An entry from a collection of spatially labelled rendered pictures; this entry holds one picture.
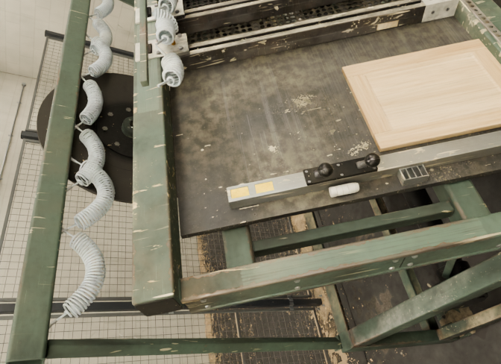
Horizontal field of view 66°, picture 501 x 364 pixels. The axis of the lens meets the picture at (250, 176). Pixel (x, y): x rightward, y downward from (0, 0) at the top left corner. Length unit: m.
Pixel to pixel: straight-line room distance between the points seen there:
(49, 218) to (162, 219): 0.59
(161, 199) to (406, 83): 0.87
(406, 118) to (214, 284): 0.76
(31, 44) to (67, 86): 5.72
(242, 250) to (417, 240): 0.44
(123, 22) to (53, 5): 1.04
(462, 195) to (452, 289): 0.53
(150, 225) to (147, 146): 0.27
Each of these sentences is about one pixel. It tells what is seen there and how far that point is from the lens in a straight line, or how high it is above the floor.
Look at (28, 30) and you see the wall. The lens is 7.52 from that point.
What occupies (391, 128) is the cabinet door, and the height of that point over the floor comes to 1.25.
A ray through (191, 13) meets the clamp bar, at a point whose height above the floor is 1.74.
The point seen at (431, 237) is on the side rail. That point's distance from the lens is 1.04.
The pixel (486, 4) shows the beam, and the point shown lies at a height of 0.83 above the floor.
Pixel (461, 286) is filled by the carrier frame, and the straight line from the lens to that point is 1.64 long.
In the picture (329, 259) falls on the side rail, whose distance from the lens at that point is 0.97.
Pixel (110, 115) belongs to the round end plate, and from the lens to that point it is 1.95.
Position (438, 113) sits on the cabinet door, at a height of 1.12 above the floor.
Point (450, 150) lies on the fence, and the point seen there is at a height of 1.17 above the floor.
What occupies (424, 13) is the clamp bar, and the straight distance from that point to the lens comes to 1.67.
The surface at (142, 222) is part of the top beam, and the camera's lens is 1.03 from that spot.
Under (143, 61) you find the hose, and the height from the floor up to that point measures 1.96.
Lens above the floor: 2.13
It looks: 26 degrees down
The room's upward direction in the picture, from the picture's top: 82 degrees counter-clockwise
